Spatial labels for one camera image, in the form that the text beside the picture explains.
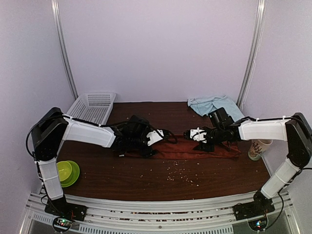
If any right aluminium corner post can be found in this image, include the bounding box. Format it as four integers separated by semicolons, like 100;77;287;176
236;0;267;111

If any aluminium front rail frame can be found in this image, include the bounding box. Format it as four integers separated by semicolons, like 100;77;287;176
18;191;303;234

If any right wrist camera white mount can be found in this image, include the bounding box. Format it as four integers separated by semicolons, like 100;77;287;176
183;127;207;143

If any green plate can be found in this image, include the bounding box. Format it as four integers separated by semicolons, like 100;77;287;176
60;160;80;188

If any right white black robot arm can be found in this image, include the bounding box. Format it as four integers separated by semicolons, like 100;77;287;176
184;108;312;215

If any aluminium corner post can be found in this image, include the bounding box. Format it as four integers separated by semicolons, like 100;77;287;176
236;0;267;111
51;0;78;99

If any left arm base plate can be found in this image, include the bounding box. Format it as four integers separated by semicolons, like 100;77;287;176
44;200;87;221

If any rust brown towel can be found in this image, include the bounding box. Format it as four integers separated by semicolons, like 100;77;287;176
125;133;242;160

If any patterned paper cup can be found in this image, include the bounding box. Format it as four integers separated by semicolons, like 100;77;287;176
248;139;273;161

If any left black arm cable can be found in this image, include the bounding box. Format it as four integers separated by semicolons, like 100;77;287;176
107;120;180;144

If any round circuit board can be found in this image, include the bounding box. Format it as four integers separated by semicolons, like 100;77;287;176
52;217;74;233
248;217;268;232

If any left round circuit board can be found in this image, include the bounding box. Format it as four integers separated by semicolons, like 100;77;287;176
52;217;74;233

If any left aluminium corner post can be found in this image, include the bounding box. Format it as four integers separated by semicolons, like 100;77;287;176
51;0;78;99

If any green bowl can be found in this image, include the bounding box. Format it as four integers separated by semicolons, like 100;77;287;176
57;161;73;182

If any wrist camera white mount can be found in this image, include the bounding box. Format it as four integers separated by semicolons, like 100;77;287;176
183;127;207;143
146;129;165;146

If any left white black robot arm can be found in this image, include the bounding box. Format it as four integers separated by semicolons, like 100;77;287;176
26;107;164;216

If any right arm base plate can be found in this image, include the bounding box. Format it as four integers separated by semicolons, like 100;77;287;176
233;202;275;221

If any light blue towel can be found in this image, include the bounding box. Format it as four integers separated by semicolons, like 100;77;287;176
187;96;244;121

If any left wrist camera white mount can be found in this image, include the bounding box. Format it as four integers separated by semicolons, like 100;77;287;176
146;129;165;146

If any right round circuit board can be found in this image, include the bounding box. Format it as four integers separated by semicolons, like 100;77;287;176
248;217;268;232

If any white perforated plastic basket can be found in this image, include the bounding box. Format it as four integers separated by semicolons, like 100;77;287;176
50;92;117;173

